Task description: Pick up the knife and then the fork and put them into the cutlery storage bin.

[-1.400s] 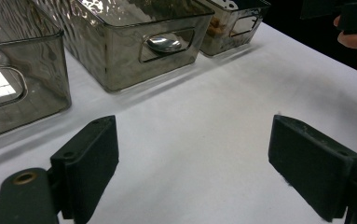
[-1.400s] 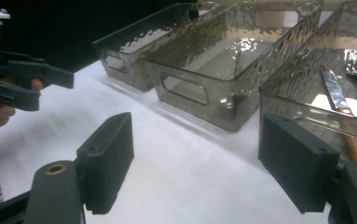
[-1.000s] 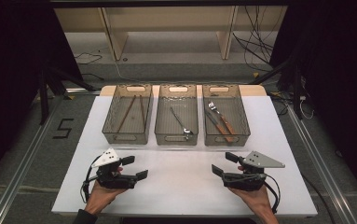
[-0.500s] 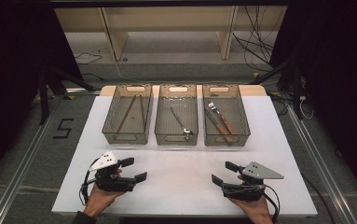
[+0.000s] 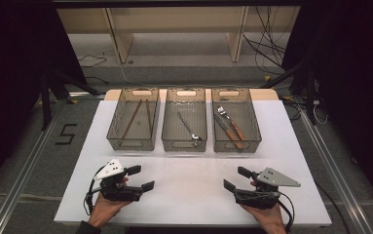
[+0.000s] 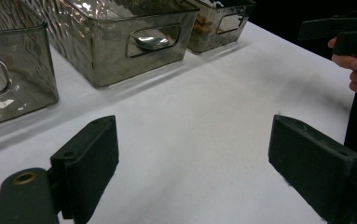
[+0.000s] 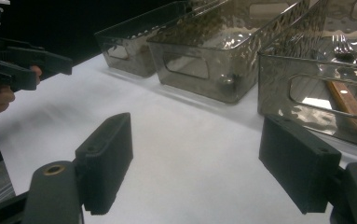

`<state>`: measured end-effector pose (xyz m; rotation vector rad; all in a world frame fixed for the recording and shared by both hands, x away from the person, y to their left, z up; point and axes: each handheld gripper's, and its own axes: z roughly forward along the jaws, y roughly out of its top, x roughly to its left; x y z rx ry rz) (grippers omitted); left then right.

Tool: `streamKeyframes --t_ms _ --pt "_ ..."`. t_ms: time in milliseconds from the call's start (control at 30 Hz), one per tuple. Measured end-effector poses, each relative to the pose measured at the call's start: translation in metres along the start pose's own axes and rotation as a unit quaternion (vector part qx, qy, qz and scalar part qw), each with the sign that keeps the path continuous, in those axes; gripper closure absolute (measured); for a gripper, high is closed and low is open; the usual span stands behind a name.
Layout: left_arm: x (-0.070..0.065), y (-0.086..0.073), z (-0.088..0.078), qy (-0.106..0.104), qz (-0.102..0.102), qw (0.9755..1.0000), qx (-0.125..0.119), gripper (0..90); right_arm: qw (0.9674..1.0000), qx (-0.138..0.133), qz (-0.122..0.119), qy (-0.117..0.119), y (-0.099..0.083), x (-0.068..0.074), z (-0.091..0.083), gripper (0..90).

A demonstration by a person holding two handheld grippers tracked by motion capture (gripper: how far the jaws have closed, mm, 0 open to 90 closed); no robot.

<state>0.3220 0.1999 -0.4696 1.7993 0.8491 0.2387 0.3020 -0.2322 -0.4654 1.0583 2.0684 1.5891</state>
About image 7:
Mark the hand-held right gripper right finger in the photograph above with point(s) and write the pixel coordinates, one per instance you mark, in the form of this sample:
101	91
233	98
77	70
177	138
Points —
297	161

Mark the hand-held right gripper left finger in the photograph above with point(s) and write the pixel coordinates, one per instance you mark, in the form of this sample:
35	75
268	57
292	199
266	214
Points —
104	161

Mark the smoky clear plastic bin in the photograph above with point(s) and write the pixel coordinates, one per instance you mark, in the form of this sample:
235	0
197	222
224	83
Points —
272	87
126	46
157	62

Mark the white table cover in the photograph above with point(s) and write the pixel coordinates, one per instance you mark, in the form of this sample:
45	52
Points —
182	140

